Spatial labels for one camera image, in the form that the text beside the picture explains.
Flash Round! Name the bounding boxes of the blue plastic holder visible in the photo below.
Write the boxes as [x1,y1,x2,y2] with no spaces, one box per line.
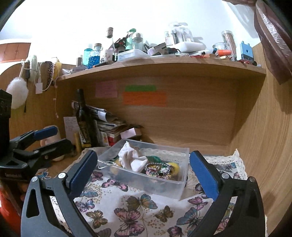
[240,41,254,61]

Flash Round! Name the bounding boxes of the small white cardboard box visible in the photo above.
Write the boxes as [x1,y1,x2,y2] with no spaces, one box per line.
[120,128,142,139]

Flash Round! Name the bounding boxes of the blue bead bottle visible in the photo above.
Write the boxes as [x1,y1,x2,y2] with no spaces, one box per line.
[88,43,102,69]

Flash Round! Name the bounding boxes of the white tray on shelf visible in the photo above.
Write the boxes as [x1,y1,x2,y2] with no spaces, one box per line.
[117,49,150,62]

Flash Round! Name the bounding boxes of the orange paper note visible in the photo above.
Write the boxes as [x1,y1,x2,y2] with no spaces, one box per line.
[123,91,167,107]

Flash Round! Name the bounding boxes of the yellow candle stick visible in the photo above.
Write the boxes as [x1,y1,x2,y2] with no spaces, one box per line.
[74,132,82,154]

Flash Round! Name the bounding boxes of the white soft cloth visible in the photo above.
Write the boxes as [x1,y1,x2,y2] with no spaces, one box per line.
[118,141,149,173]

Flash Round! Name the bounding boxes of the butterfly print lace cloth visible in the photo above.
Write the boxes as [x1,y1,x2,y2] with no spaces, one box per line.
[48,147,248,237]

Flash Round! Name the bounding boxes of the dark wine bottle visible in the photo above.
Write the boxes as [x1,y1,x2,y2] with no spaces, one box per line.
[76,88,98,148]

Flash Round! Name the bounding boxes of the handwritten white paper note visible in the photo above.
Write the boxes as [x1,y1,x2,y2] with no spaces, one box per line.
[63,116,79,145]

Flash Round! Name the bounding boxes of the pink paper note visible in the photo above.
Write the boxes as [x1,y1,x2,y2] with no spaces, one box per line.
[95,80,118,98]

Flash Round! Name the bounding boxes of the green paper note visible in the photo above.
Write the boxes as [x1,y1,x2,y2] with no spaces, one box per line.
[125,84,156,92]

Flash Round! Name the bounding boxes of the black white braided bracelet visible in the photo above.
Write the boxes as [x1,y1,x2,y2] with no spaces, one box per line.
[144,161,172,177]

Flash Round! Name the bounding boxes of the white fluffy pompom hanging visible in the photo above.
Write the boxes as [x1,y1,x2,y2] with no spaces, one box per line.
[6,77,29,109]

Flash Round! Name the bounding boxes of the clear plastic storage bin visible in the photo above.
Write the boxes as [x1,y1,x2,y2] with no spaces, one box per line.
[98,139,190,199]

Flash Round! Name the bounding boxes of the stack of papers and books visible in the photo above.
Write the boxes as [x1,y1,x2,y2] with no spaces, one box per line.
[71,100,128,146]

